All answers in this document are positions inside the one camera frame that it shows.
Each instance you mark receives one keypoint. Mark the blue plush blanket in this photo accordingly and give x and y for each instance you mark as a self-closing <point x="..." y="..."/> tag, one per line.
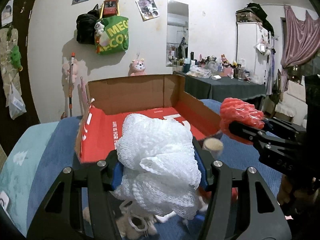
<point x="45" y="149"/>

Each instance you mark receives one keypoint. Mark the wall mirror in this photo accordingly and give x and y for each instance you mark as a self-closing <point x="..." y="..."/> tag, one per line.
<point x="177" y="33"/>

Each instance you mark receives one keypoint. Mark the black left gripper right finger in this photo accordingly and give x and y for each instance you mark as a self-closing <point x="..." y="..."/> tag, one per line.
<point x="241" y="206"/>

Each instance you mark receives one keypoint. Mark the pink plush toy on wall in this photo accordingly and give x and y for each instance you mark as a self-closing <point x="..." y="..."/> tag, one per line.
<point x="137" y="68"/>

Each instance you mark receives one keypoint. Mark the white plastic bag hanging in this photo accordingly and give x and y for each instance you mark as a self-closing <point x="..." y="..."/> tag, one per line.
<point x="15" y="103"/>

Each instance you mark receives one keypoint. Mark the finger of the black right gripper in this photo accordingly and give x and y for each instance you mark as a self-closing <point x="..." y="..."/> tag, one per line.
<point x="252" y="134"/>
<point x="282" y="128"/>

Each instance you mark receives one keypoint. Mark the photo poster on wall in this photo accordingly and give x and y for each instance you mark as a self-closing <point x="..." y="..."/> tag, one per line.
<point x="148" y="9"/>

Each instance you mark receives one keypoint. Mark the white mesh bath loofah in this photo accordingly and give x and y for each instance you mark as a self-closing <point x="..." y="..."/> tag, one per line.
<point x="161" y="175"/>

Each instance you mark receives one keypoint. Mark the green tote bag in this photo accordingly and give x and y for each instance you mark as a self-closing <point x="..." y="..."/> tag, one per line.
<point x="111" y="34"/>

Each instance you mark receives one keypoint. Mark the black bag on wall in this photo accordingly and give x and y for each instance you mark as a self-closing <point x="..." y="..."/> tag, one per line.
<point x="85" y="26"/>

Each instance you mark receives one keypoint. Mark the pink curtain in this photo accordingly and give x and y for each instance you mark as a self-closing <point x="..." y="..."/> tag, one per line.
<point x="301" y="45"/>

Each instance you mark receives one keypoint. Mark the white wardrobe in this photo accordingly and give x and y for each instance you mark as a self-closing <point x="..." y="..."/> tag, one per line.
<point x="253" y="50"/>

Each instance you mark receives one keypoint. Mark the red small bag on wall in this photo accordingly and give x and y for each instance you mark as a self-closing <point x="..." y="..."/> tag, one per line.
<point x="110" y="8"/>

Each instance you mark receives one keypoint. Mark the white crochet flower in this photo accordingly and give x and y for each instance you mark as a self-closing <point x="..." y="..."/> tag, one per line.
<point x="135" y="227"/>

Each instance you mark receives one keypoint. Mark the suitcase on wardrobe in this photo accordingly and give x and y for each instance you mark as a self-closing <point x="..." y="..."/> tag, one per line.
<point x="247" y="15"/>

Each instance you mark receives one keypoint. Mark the cardboard box with red lining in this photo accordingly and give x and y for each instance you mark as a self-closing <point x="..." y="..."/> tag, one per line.
<point x="156" y="96"/>

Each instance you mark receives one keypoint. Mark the red mesh bath loofah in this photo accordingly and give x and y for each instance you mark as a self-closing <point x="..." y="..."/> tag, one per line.
<point x="233" y="109"/>

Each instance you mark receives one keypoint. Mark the clear jar with gold beads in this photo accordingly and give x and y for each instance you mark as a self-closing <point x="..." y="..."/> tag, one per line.
<point x="214" y="146"/>

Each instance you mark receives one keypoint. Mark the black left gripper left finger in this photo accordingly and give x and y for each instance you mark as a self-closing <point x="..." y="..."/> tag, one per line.
<point x="78" y="204"/>

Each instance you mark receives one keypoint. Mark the table with dark green cloth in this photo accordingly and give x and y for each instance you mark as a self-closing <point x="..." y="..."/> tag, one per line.
<point x="220" y="89"/>

